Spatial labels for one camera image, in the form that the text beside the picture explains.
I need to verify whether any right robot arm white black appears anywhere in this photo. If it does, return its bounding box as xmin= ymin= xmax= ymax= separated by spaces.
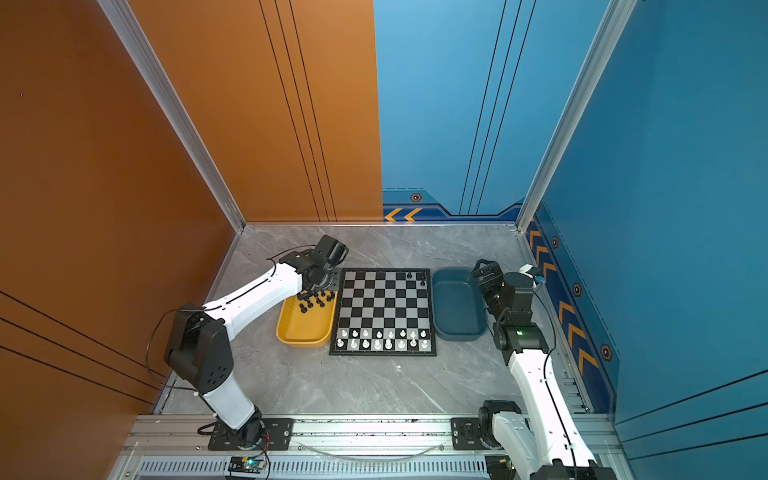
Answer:
xmin=472 ymin=259 xmax=617 ymax=479

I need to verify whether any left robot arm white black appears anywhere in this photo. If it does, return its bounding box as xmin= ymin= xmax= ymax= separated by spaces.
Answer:
xmin=164 ymin=235 xmax=349 ymax=450

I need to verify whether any black white chess board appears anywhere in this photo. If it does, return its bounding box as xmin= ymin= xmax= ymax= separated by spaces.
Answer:
xmin=329 ymin=268 xmax=437 ymax=357

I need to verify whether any white chess piece row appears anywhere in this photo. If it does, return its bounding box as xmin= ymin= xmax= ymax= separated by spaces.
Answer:
xmin=330 ymin=327 xmax=436 ymax=356

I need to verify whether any green circuit board left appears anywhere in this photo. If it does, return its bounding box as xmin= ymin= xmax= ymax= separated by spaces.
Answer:
xmin=226 ymin=456 xmax=270 ymax=478

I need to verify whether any teal plastic tray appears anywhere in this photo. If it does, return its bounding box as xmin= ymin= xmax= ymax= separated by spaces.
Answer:
xmin=432 ymin=267 xmax=487 ymax=342

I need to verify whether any yellow plastic tray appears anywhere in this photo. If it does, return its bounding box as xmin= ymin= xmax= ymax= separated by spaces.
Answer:
xmin=276 ymin=291 xmax=338 ymax=348

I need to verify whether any aluminium corner post left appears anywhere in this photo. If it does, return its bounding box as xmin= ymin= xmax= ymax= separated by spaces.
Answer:
xmin=98 ymin=0 xmax=246 ymax=234

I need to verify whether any aluminium corner post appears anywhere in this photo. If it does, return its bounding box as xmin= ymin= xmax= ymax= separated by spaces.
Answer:
xmin=98 ymin=0 xmax=246 ymax=234
xmin=515 ymin=0 xmax=637 ymax=233

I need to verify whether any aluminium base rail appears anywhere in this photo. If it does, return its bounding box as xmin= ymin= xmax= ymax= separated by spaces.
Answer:
xmin=109 ymin=414 xmax=514 ymax=479

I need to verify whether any aluminium corner post right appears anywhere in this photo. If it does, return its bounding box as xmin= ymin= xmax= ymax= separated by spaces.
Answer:
xmin=515 ymin=0 xmax=637 ymax=233

